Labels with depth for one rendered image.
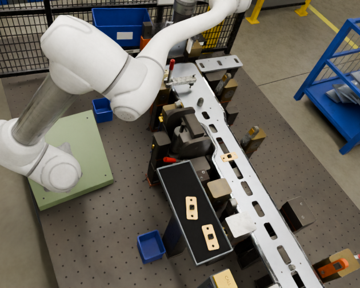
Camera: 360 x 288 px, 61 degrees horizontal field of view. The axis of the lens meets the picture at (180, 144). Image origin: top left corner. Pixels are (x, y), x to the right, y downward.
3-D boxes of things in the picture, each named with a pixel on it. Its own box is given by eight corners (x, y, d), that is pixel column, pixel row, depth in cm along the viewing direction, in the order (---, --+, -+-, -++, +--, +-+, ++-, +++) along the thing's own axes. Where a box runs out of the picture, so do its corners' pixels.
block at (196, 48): (190, 91, 207) (202, 47, 178) (179, 93, 204) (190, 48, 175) (185, 83, 211) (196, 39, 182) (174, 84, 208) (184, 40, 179)
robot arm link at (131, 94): (174, 72, 88) (136, 41, 82) (154, 121, 79) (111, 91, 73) (150, 89, 98) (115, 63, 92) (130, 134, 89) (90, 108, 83)
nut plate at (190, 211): (197, 219, 105) (198, 218, 104) (187, 219, 105) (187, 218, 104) (195, 197, 110) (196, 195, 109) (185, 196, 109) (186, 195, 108)
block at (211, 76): (214, 110, 201) (227, 78, 179) (198, 114, 197) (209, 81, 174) (209, 102, 205) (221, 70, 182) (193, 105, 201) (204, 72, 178)
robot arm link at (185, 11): (201, 3, 119) (198, 16, 123) (192, -10, 123) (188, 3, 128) (180, 4, 115) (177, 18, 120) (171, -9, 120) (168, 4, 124)
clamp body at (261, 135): (247, 171, 178) (272, 136, 150) (230, 176, 174) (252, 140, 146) (241, 162, 181) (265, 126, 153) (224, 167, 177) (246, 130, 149)
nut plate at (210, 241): (219, 248, 101) (220, 247, 100) (208, 251, 100) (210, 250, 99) (211, 224, 105) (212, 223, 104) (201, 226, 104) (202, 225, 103)
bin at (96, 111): (114, 120, 181) (114, 110, 174) (96, 123, 177) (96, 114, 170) (108, 107, 186) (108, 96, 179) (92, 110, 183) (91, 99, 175)
